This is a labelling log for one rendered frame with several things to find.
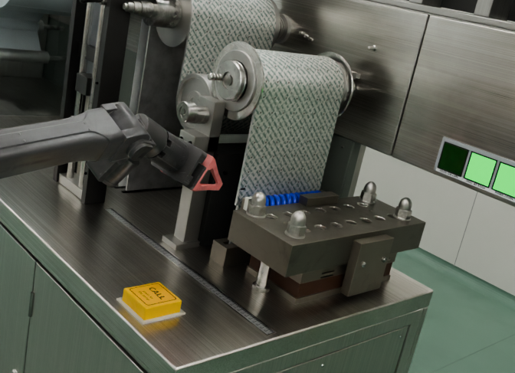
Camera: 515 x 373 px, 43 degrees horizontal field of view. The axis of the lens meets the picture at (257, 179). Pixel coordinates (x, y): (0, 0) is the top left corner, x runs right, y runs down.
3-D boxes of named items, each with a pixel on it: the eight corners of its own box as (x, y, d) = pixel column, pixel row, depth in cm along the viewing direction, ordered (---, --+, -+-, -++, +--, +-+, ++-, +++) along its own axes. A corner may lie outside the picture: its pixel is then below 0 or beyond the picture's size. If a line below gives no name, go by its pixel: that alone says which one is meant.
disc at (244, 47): (205, 108, 130) (218, 34, 126) (208, 108, 130) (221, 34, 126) (253, 129, 120) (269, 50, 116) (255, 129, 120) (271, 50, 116)
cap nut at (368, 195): (355, 198, 142) (360, 178, 141) (365, 197, 145) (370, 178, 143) (368, 204, 140) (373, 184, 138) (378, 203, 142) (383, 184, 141)
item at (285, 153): (234, 204, 126) (253, 112, 120) (316, 195, 142) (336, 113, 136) (236, 205, 125) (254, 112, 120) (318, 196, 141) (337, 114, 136)
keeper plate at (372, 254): (339, 292, 124) (353, 239, 121) (372, 283, 130) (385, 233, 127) (349, 298, 122) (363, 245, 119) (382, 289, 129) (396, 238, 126)
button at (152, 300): (121, 300, 107) (123, 287, 106) (157, 293, 111) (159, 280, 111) (143, 322, 102) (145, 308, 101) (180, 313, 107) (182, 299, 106)
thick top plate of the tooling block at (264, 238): (227, 239, 122) (233, 209, 120) (361, 218, 149) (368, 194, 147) (285, 277, 111) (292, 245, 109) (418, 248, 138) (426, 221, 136)
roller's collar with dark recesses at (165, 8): (139, 22, 137) (143, -9, 135) (162, 25, 141) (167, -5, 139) (155, 28, 133) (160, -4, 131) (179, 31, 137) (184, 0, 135)
